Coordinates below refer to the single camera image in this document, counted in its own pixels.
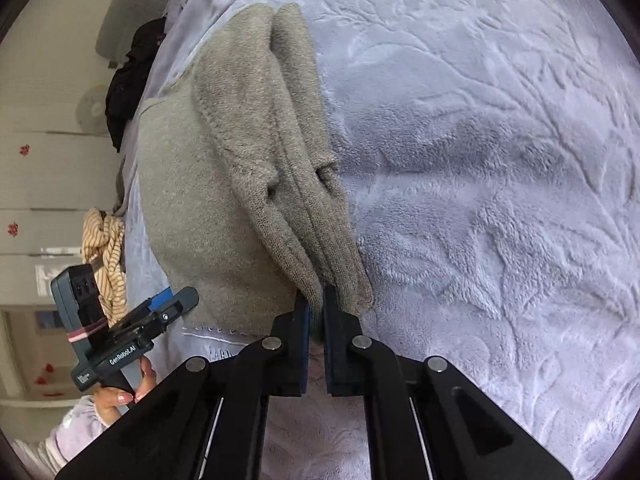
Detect white round fan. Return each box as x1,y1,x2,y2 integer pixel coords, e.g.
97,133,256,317
76,85,110,137

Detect embossed lavender fleece blanket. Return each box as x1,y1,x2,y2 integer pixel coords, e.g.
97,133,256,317
120,0,639,480

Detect person's left forearm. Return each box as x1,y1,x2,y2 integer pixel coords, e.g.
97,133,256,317
12,394,110,472

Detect black clothing pile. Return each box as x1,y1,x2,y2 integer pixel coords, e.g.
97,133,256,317
105,17,168,153

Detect person's left hand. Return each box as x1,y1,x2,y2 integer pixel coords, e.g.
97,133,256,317
94,356,156,429

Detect beige knit sweater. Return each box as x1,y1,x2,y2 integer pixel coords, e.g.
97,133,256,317
136,2,375,338

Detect grey upholstered headboard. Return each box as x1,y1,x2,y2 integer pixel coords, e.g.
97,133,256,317
95,0,201,63

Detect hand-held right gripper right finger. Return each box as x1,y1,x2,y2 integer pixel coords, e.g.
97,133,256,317
323,284,574,480

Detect beige striped cloth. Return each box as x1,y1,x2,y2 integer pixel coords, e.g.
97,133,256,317
81,207,127,328

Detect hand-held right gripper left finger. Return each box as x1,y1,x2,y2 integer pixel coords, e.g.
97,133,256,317
55,291,314,480

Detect white wardrobe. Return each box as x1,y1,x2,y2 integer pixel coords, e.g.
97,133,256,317
0,127,126,311

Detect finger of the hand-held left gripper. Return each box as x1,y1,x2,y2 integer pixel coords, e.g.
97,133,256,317
111,287,175,331
115,286,200,343

